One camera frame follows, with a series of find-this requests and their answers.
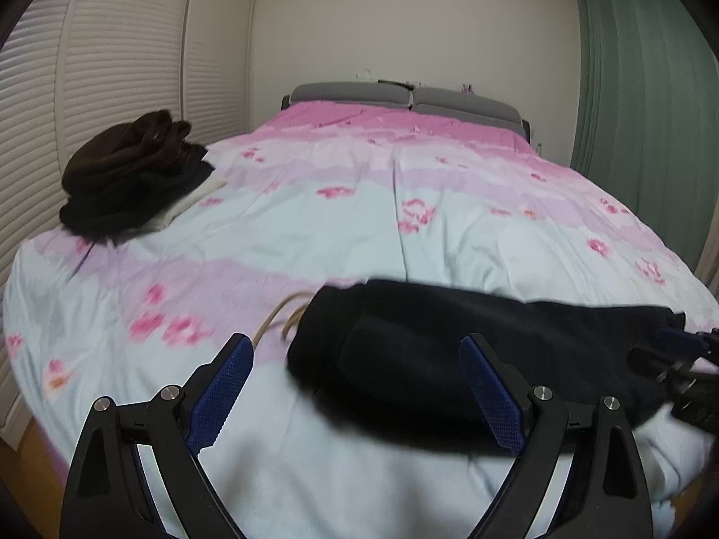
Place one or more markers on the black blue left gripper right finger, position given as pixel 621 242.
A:
pixel 605 494

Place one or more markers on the grey bed headboard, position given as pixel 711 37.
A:
pixel 465 107

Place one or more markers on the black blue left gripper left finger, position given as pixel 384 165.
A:
pixel 107 494

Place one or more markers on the white folded garment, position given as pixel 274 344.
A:
pixel 178 207

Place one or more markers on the green curtain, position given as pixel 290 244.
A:
pixel 647 123

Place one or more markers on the black knit pants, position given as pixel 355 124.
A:
pixel 384 357

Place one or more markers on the pink floral bed cover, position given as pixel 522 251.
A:
pixel 324 193

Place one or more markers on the dark brown folded clothes pile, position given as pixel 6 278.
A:
pixel 124 176

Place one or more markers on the white louvered closet doors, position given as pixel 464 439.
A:
pixel 72 68

